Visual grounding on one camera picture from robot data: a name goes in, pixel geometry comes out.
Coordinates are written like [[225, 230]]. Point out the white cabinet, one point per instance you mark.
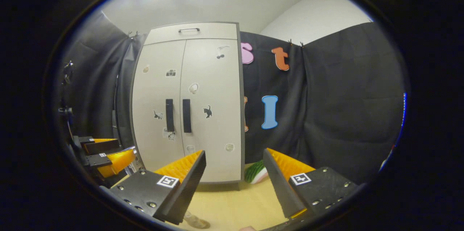
[[243, 115]]

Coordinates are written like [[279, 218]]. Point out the computer monitor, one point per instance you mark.
[[403, 115]]

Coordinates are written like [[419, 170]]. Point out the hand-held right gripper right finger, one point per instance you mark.
[[279, 187]]

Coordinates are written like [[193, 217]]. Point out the watermelon slice toy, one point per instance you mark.
[[253, 173]]

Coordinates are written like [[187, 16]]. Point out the white cabinet drawer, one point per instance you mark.
[[217, 32]]

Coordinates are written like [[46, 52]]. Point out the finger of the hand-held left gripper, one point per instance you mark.
[[116, 162], [103, 147]]

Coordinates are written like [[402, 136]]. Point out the white cabinet door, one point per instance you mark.
[[152, 93], [217, 89]]

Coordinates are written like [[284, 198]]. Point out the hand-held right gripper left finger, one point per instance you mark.
[[186, 191]]

